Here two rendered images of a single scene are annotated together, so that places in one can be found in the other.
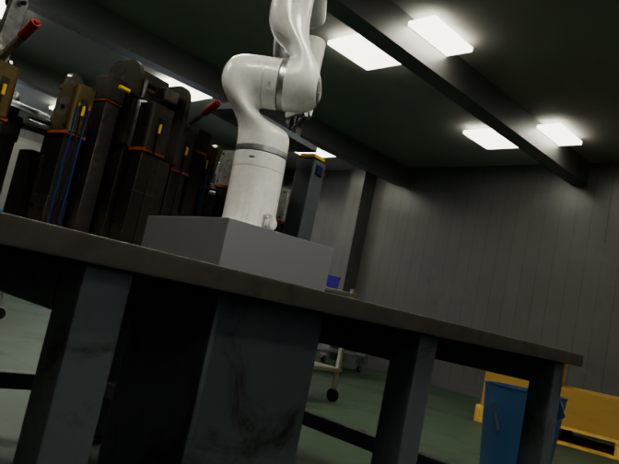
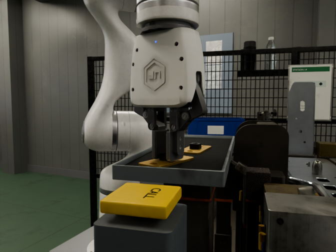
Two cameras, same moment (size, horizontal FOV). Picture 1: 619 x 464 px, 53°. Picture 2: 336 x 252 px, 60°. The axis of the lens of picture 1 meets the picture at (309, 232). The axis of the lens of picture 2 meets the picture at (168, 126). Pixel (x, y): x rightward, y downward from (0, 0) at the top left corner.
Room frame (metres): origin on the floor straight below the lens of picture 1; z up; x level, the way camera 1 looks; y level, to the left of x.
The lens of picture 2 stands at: (2.26, -0.04, 1.24)
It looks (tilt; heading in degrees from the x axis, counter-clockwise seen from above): 4 degrees down; 158
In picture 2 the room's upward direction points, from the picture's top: straight up
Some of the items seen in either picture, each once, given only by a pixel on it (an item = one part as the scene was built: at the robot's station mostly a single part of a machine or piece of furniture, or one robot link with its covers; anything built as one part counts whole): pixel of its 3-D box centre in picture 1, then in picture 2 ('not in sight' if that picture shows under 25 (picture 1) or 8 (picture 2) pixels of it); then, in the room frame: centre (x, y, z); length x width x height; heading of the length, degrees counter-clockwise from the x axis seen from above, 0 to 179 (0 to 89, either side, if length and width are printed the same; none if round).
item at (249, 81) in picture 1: (256, 106); (131, 150); (1.40, 0.18, 1.10); 0.19 x 0.12 x 0.24; 85
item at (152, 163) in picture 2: not in sight; (167, 157); (1.88, 0.11, 1.17); 0.08 x 0.04 x 0.01; 120
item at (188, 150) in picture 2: not in sight; (195, 146); (1.80, 0.19, 1.17); 0.08 x 0.04 x 0.01; 135
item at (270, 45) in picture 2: not in sight; (270, 54); (0.85, 1.18, 1.53); 0.07 x 0.07 x 0.20
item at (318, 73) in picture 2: not in sight; (309, 92); (1.04, 1.28, 1.30); 0.23 x 0.02 x 0.31; 54
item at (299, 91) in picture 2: not in sight; (301, 118); (1.22, 1.04, 1.17); 0.12 x 0.01 x 0.34; 54
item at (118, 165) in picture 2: (264, 129); (192, 151); (1.79, 0.19, 1.16); 0.37 x 0.14 x 0.02; 144
